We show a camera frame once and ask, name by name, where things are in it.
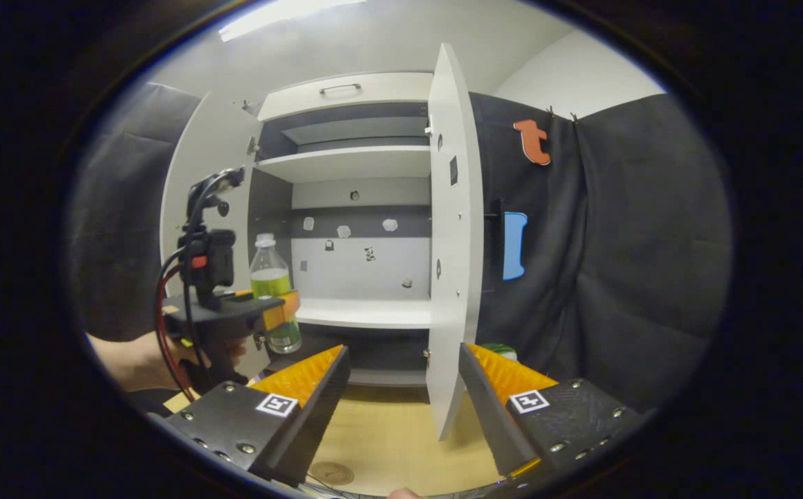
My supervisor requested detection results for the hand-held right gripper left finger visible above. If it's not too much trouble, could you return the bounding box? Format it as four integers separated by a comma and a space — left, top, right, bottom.
148, 345, 352, 488

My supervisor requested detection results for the white cabinet shelf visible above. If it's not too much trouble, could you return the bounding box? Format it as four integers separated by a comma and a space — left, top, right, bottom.
294, 297, 432, 330
254, 146, 432, 184

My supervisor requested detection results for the red and black cable bundle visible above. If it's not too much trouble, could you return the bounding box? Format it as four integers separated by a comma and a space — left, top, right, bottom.
154, 246, 201, 403

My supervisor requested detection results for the white and grey cabinet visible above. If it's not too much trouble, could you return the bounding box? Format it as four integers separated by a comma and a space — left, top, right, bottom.
245, 71, 437, 387

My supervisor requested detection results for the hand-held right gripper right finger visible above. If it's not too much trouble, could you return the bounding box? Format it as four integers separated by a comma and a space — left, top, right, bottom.
457, 342, 645, 496

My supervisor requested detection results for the black door handle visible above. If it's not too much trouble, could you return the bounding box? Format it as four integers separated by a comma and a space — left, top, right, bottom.
483, 199, 506, 285

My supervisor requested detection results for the green label plastic bottle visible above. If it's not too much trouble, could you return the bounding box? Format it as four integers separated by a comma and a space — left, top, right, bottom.
249, 233, 303, 354

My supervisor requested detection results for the white cabinet drawer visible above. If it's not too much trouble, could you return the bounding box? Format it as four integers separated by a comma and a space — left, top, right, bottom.
257, 72, 434, 123

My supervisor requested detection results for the white cabinet door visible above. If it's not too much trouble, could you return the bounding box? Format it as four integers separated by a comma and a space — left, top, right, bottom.
159, 92, 270, 378
425, 43, 485, 441

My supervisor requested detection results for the black backdrop cloth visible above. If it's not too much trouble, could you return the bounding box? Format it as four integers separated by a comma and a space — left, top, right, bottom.
69, 82, 734, 417

